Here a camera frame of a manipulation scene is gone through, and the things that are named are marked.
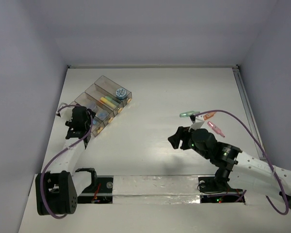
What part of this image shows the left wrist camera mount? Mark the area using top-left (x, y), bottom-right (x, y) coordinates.
top-left (56, 103), bottom-right (74, 121)

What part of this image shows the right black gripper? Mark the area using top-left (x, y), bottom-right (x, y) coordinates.
top-left (168, 124), bottom-right (210, 159)

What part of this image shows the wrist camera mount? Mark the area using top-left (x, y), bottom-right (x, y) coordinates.
top-left (189, 115), bottom-right (205, 132)
top-left (56, 103), bottom-right (74, 121)

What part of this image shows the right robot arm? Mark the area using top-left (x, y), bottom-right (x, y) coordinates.
top-left (168, 126), bottom-right (291, 210)

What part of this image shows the smoky clear drawer organizer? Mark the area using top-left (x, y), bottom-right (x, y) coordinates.
top-left (71, 75), bottom-right (132, 137)

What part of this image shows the green clear clip pen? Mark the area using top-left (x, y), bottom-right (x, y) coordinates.
top-left (179, 111), bottom-right (199, 118)

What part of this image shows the pink clear clip pen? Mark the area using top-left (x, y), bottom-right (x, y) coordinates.
top-left (207, 121), bottom-right (225, 138)

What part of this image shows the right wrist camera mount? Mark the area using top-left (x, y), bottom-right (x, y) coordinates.
top-left (189, 115), bottom-right (205, 132)

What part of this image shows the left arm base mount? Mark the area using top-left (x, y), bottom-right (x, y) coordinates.
top-left (75, 168), bottom-right (114, 204)

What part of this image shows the green highlighter pen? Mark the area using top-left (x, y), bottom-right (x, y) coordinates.
top-left (105, 96), bottom-right (119, 105)

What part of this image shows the blue slime jar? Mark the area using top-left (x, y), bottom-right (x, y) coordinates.
top-left (115, 88), bottom-right (127, 100)

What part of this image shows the orange clear clip pen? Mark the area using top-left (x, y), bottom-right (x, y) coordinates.
top-left (203, 112), bottom-right (216, 121)

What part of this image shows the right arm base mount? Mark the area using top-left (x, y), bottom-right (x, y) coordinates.
top-left (197, 168), bottom-right (245, 204)

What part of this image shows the aluminium rail right edge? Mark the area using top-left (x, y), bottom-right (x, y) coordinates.
top-left (231, 67), bottom-right (267, 162)

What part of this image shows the small clear blue jar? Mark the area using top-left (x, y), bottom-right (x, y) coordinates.
top-left (96, 110), bottom-right (108, 121)

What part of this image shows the yellow highlighter pen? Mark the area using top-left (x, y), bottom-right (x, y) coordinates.
top-left (100, 97), bottom-right (116, 109)

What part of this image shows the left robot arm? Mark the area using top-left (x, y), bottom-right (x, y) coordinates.
top-left (35, 104), bottom-right (97, 219)

